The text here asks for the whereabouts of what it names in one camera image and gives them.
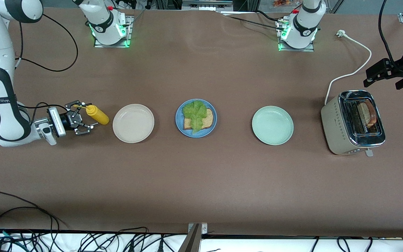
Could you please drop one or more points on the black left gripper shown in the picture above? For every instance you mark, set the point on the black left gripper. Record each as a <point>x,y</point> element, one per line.
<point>396,67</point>

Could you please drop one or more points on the green lettuce leaf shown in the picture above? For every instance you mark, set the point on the green lettuce leaf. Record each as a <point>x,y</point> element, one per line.
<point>196,115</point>

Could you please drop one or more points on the aluminium frame rail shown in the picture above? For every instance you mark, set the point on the aluminium frame rail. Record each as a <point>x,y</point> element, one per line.
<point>206,4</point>

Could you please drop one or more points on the silver two-slot toaster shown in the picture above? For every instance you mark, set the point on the silver two-slot toaster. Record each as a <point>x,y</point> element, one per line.
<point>334,126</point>

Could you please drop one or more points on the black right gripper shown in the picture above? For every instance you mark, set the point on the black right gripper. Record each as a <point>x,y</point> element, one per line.
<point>65,121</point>

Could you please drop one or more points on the cream white round plate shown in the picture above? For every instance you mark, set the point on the cream white round plate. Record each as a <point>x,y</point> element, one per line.
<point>133,123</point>

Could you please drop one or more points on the mint green round plate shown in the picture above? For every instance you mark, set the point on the mint green round plate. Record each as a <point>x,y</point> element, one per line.
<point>272,125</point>

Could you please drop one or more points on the yellow squeeze sauce bottle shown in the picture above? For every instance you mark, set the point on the yellow squeeze sauce bottle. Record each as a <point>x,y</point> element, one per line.
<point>98,114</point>

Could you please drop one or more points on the blue round plate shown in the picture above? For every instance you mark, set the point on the blue round plate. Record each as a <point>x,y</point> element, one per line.
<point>178,122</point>

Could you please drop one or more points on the brown bread slice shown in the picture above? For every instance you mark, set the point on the brown bread slice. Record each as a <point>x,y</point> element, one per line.
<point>367,115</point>
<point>208,120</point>

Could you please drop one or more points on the metal table edge bracket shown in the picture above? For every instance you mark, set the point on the metal table edge bracket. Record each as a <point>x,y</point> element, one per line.
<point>192,241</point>

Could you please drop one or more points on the orange patterned object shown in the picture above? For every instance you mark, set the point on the orange patterned object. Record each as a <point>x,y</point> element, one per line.
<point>283,2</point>

